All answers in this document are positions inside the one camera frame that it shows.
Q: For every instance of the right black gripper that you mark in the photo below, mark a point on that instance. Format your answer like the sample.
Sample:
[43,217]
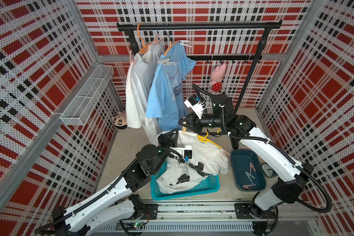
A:
[192,119]

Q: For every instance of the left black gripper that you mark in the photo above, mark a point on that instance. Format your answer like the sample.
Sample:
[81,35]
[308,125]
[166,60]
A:
[166,139]

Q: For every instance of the yellow clothespin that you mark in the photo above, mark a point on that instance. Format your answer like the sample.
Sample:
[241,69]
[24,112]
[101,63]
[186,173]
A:
[184,128]

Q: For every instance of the yellow plastic hanger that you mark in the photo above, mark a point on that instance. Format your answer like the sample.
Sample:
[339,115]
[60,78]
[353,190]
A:
[205,139]

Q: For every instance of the white printed t-shirt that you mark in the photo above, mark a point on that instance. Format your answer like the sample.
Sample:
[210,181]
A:
[207,159]
[138,84]

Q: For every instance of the light blue cloth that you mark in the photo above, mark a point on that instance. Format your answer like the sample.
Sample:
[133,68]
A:
[166,99]

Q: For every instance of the pink clothespin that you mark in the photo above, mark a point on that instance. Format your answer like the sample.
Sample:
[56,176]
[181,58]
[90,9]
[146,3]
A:
[133,59]
[225,153]
[158,39]

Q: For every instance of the teal tray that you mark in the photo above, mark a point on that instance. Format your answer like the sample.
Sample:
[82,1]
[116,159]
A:
[209,185]

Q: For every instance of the white clothespin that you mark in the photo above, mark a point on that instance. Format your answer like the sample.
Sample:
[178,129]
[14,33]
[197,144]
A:
[166,61]
[185,43]

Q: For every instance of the wooden hanger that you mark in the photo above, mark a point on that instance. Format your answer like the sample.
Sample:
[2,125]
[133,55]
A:
[170,45]

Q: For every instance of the orange plastic hanger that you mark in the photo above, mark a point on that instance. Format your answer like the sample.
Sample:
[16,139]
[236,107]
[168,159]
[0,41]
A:
[145,47]

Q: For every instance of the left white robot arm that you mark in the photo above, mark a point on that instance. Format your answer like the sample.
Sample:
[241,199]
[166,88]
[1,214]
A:
[117,201]

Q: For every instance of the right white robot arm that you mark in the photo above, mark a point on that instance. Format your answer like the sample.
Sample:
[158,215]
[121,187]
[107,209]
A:
[216,111]

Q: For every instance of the black-haired boy doll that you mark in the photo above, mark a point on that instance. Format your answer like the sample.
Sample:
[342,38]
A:
[120,120]

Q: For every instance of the pink pig plush toy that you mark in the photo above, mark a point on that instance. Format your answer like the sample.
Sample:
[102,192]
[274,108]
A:
[216,77]

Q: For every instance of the dark teal clothespin bin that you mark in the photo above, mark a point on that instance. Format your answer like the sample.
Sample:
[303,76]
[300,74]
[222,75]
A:
[247,171]

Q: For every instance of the teal alarm clock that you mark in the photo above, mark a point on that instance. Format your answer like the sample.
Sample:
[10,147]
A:
[268,171]

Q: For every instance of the black clothes rack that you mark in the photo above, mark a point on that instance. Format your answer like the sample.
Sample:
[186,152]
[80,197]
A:
[266,27]

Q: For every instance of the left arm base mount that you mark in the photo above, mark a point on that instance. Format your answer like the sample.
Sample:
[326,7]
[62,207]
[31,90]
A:
[149,211]

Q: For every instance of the black wall hook rail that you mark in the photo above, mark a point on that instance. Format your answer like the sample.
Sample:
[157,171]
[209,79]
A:
[222,58]

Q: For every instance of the aluminium front rail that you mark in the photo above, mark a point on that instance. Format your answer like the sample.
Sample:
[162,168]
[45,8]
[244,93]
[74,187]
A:
[183,217]

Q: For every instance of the white wire mesh basket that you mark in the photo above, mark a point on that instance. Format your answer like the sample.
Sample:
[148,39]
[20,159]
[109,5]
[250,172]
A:
[82,105]

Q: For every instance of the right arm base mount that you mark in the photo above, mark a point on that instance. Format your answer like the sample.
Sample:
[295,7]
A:
[248,211]

